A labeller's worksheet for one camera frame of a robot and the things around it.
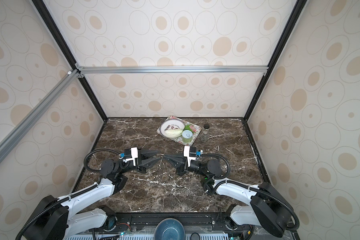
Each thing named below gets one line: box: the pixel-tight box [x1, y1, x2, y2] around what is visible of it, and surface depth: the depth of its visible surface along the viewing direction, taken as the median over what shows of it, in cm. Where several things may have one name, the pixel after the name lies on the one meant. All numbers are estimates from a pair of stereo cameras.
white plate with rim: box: [160, 119, 186, 138], surface depth 115 cm
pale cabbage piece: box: [164, 128, 184, 138], surface depth 108 cm
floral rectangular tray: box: [156, 115, 202, 146], surface depth 111 cm
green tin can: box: [182, 129, 193, 144], surface depth 105 cm
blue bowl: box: [154, 218, 186, 240], surface depth 71 cm
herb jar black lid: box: [202, 123, 210, 135], surface depth 105 cm
